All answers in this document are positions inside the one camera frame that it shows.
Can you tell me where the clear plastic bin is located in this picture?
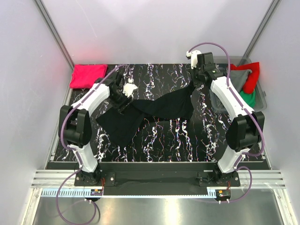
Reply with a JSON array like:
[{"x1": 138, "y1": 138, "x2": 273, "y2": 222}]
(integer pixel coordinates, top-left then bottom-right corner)
[{"x1": 209, "y1": 56, "x2": 267, "y2": 114}]

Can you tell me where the aluminium frame rail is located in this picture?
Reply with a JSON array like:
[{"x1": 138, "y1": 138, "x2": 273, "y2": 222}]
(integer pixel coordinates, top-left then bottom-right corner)
[{"x1": 31, "y1": 170, "x2": 285, "y2": 189}]

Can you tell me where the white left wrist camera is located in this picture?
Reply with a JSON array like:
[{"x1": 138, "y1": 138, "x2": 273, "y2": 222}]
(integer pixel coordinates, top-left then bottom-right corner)
[{"x1": 122, "y1": 78, "x2": 138, "y2": 97}]

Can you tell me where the aluminium corner post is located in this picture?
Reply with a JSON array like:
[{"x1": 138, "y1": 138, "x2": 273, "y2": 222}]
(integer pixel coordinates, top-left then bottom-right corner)
[
  {"x1": 33, "y1": 0, "x2": 75, "y2": 69},
  {"x1": 242, "y1": 0, "x2": 282, "y2": 58}
]

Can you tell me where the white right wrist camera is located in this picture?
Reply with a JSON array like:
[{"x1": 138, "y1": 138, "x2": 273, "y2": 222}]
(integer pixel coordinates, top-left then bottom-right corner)
[{"x1": 186, "y1": 50, "x2": 202, "y2": 69}]

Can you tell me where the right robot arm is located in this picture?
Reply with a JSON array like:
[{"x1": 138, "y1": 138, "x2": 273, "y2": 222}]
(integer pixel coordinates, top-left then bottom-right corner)
[{"x1": 186, "y1": 50, "x2": 265, "y2": 187}]

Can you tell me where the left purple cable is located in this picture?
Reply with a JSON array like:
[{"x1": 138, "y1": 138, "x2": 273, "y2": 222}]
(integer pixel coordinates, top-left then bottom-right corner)
[{"x1": 56, "y1": 64, "x2": 132, "y2": 223}]

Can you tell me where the right aluminium corner post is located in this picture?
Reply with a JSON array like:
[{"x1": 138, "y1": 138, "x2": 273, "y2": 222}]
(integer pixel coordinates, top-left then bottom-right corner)
[{"x1": 242, "y1": 0, "x2": 282, "y2": 58}]

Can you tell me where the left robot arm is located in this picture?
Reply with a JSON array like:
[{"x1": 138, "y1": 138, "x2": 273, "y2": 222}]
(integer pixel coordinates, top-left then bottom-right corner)
[{"x1": 58, "y1": 73, "x2": 138, "y2": 186}]

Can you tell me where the grey t-shirt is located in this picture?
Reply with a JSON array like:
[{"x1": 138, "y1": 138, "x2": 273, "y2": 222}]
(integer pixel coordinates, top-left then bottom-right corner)
[{"x1": 230, "y1": 69, "x2": 252, "y2": 93}]

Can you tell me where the pink folded t-shirt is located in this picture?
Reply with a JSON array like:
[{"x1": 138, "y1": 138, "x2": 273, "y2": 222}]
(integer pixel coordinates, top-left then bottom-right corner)
[{"x1": 69, "y1": 64, "x2": 108, "y2": 89}]

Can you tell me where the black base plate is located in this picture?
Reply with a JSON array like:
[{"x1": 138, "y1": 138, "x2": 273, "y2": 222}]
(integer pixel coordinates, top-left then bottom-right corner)
[{"x1": 75, "y1": 162, "x2": 240, "y2": 197}]

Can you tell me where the red t-shirt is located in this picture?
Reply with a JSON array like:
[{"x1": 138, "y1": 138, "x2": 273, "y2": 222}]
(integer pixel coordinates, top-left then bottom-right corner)
[{"x1": 230, "y1": 62, "x2": 260, "y2": 94}]

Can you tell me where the green t-shirt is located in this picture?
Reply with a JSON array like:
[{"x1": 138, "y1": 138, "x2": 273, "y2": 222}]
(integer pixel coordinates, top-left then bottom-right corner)
[{"x1": 240, "y1": 90, "x2": 256, "y2": 108}]

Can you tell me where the left aluminium corner post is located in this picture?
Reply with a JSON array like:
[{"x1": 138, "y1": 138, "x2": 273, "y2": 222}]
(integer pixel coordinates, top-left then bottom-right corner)
[{"x1": 33, "y1": 0, "x2": 75, "y2": 69}]

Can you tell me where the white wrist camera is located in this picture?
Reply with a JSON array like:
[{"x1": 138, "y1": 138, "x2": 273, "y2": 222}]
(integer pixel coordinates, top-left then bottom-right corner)
[
  {"x1": 186, "y1": 50, "x2": 202, "y2": 69},
  {"x1": 122, "y1": 78, "x2": 138, "y2": 97}
]

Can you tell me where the black t-shirt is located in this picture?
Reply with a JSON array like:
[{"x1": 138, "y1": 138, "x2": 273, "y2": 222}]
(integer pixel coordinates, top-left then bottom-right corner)
[{"x1": 96, "y1": 82, "x2": 195, "y2": 147}]

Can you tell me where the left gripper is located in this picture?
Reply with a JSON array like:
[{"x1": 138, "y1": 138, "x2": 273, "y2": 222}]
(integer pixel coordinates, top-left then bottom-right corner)
[{"x1": 109, "y1": 88, "x2": 134, "y2": 115}]

